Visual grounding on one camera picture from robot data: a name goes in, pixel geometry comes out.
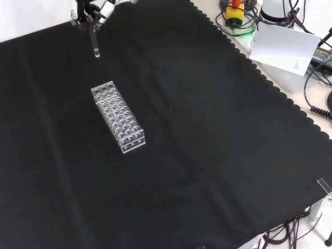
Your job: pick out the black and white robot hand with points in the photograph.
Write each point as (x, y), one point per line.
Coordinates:
(89, 11)

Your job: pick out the clear glass test tube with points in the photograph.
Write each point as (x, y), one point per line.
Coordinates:
(95, 45)

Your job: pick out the clear plastic test tube rack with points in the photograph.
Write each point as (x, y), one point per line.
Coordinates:
(118, 116)

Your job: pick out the clear plastic cloth clip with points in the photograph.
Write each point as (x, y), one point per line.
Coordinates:
(74, 23)
(324, 185)

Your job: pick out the yellow stop button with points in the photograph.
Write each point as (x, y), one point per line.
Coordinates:
(234, 14)

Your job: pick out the black bench cloth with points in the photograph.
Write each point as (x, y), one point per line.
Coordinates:
(181, 142)

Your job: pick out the white paper board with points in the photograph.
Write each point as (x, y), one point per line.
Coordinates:
(282, 49)

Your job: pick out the black power adapter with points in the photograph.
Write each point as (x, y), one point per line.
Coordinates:
(323, 56)

